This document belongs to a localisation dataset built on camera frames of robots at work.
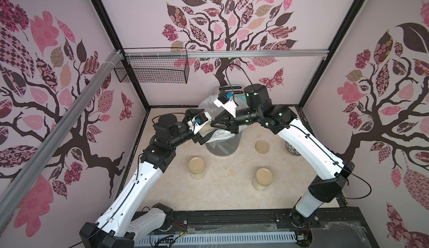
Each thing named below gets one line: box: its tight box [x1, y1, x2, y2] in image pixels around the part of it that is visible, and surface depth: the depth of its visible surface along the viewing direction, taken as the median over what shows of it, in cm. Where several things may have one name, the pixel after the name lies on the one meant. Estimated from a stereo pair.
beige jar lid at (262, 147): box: [254, 140, 270, 155], surface depth 100 cm
